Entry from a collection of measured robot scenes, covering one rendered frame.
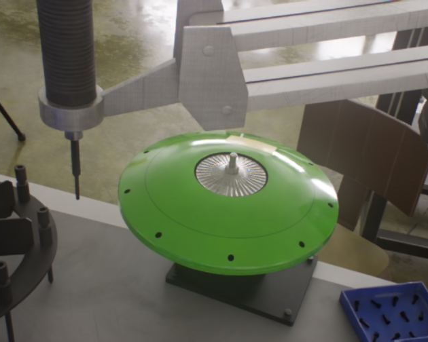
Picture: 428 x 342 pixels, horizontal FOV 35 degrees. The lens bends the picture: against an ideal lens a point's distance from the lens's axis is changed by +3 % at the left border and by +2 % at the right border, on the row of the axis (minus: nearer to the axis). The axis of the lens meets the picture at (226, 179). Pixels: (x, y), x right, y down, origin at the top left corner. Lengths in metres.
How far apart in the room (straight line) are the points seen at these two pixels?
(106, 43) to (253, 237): 2.98
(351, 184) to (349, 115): 0.19
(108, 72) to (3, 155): 0.84
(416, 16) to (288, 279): 0.57
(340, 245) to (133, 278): 0.68
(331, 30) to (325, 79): 0.05
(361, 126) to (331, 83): 1.02
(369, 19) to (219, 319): 0.55
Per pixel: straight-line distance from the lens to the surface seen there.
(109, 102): 0.54
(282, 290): 1.00
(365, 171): 1.61
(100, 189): 2.65
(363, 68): 0.57
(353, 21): 0.52
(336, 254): 1.54
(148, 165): 0.95
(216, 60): 0.51
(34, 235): 0.98
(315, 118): 1.60
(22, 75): 3.43
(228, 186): 0.90
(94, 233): 1.08
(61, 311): 0.97
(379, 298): 1.04
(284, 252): 0.85
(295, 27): 0.51
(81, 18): 0.50
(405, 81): 0.56
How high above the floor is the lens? 1.64
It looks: 37 degrees down
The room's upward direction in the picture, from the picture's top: 7 degrees clockwise
